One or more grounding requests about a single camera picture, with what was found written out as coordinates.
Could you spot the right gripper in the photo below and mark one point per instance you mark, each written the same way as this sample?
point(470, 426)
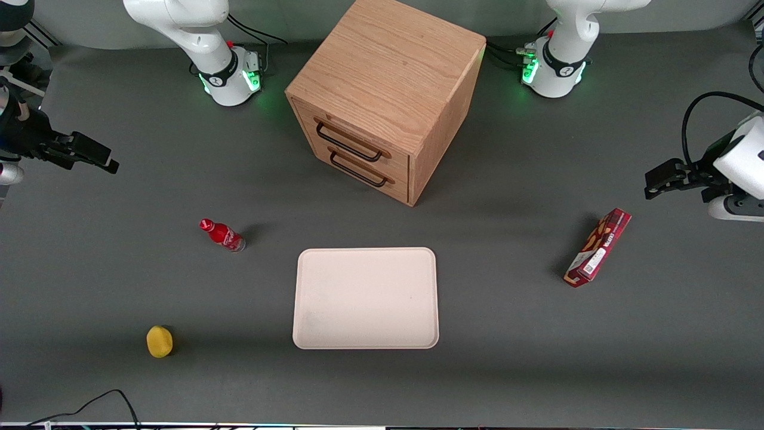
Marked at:
point(27, 138)

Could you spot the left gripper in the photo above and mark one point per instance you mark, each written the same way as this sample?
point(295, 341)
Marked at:
point(708, 168)

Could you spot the wooden drawer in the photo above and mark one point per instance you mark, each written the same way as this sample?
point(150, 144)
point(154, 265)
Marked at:
point(397, 161)
point(399, 188)

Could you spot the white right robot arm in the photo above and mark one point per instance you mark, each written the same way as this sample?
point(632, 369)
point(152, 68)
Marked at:
point(203, 36)

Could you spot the wooden drawer cabinet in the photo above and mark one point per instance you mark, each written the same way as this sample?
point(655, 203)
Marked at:
point(388, 65)

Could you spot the white background stand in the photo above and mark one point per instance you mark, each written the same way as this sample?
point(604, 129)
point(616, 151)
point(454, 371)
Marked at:
point(33, 88)

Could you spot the red snack box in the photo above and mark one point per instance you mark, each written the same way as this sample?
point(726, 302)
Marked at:
point(598, 248)

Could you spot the red soda bottle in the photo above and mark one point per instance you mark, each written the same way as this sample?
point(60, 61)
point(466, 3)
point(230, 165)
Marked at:
point(224, 235)

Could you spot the yellow lemon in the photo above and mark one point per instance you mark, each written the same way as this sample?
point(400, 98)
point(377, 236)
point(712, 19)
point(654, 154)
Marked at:
point(159, 341)

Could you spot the beige plastic tray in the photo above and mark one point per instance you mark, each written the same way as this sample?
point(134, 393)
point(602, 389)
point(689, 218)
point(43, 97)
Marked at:
point(365, 298)

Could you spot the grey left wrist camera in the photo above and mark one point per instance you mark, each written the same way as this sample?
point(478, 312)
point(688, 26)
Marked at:
point(737, 209)

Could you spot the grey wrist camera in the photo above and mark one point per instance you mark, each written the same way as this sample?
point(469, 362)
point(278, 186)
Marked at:
point(737, 209)
point(11, 174)

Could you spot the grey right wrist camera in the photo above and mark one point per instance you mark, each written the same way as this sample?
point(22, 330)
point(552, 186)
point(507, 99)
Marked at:
point(11, 174)

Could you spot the aluminium frame bar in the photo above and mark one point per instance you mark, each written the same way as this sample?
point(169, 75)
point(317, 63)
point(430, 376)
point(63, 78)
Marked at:
point(43, 33)

